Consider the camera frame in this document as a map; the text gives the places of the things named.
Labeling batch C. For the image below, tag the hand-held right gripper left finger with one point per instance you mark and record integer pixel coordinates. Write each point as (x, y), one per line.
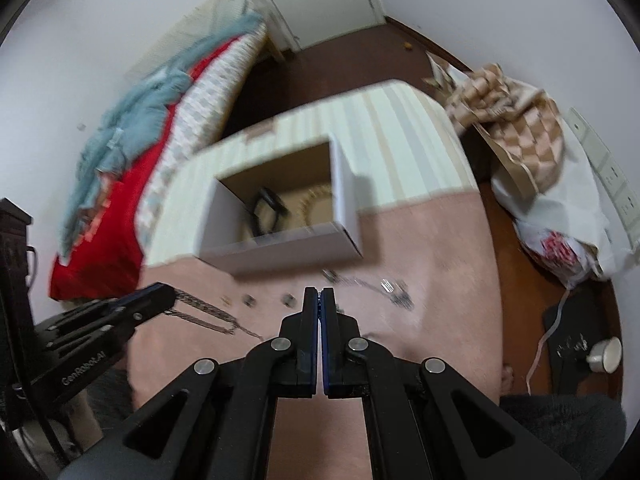
(312, 310)

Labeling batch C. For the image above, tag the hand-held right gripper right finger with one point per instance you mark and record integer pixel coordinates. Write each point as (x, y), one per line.
(327, 310)

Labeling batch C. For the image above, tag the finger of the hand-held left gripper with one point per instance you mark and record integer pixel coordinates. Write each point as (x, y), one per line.
(150, 300)

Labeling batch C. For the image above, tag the white cardboard box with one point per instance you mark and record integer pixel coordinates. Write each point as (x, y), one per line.
(280, 255)

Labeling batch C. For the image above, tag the red blanket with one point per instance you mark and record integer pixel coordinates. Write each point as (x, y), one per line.
(115, 220)

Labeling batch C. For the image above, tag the pink table cloth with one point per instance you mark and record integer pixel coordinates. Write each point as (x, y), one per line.
(430, 270)

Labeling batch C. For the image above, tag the dark wooden furniture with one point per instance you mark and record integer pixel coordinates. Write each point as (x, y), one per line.
(12, 230)

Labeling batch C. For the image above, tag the cream striped cloth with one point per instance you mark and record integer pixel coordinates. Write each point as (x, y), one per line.
(390, 130)

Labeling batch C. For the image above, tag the teal blanket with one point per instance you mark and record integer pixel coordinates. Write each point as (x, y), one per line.
(135, 110)

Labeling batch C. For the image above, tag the patterned bed mattress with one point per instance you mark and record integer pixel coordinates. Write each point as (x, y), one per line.
(210, 95)

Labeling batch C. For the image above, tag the black floor mat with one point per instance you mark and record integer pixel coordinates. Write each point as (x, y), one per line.
(570, 330)

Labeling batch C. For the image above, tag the white plastic bag red print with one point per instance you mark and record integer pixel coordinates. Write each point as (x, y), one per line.
(560, 220)

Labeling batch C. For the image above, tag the brown cardboard piece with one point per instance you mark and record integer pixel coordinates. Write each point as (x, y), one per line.
(440, 72)

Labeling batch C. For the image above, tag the dark grey fuzzy cloth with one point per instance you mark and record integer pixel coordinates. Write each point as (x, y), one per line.
(565, 435)

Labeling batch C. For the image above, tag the beige checkered blanket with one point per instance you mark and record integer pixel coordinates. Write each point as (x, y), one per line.
(520, 110)

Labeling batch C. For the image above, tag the white cup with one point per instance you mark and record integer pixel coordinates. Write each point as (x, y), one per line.
(606, 355)

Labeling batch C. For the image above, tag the white wall socket strip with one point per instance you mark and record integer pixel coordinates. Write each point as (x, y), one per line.
(607, 170)

